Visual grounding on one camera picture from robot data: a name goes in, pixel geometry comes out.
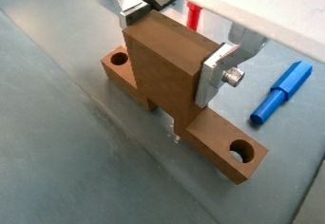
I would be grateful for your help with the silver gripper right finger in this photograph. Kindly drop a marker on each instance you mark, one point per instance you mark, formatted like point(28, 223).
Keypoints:
point(219, 68)

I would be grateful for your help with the brown T-shaped block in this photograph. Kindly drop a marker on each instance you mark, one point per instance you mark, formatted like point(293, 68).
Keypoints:
point(156, 69)

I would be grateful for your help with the blue peg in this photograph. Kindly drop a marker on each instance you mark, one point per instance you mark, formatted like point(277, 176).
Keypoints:
point(282, 90)

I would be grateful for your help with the red peg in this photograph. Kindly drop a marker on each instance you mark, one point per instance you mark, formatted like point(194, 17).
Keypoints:
point(192, 15)

